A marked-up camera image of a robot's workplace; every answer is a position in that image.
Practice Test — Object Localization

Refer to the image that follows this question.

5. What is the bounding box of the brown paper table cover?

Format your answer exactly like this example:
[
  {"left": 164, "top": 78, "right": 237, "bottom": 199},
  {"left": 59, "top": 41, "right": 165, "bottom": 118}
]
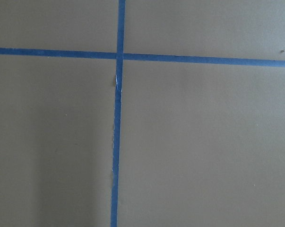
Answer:
[{"left": 0, "top": 0, "right": 285, "bottom": 227}]

